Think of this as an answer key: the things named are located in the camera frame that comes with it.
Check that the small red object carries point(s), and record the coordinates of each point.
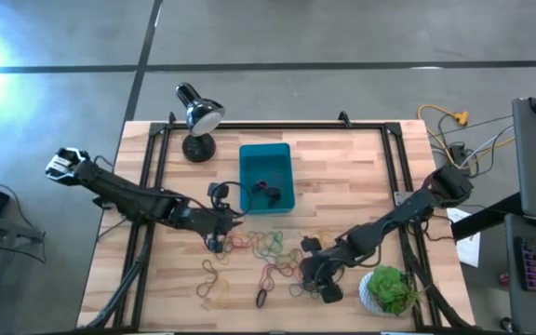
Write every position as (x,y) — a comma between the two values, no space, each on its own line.
(504,279)

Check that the dark grey side desk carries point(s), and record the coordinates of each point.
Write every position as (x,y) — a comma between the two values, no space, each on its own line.
(512,307)

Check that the black desk lamp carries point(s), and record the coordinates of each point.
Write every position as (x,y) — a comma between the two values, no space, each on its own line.
(198,149)

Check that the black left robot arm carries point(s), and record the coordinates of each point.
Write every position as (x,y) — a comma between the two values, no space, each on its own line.
(124,197)

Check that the dark grey stand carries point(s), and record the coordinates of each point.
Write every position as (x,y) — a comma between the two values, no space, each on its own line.
(7,228)

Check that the white paper sheet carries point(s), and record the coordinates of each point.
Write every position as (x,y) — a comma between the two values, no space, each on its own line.
(470,251)

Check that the wide black rubber band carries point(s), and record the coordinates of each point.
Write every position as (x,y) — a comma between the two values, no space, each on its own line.
(275,202)
(257,298)
(272,191)

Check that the small round black object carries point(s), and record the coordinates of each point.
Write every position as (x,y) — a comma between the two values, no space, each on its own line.
(507,325)

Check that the thin brown rubber band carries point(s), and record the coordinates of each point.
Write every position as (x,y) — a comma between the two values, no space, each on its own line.
(213,280)

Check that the succulent in white patterned pot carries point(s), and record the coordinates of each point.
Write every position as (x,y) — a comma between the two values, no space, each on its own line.
(389,288)

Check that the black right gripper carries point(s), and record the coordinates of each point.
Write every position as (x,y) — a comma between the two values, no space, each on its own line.
(321,270)

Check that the grey metal mounting plate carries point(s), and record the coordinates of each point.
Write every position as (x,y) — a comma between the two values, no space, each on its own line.
(402,198)

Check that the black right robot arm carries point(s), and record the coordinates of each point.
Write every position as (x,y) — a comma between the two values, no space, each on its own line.
(403,216)

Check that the yellow rubber band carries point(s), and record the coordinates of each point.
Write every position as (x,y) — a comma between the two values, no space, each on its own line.
(319,232)

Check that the teal plastic bin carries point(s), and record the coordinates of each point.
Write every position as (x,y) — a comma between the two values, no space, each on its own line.
(268,160)

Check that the black power adapter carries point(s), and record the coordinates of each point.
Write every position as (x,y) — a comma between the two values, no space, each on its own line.
(459,153)

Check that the black desk beam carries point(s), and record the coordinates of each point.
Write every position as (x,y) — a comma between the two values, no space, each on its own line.
(482,218)

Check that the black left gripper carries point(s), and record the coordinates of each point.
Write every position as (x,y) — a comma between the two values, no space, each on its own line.
(219,219)

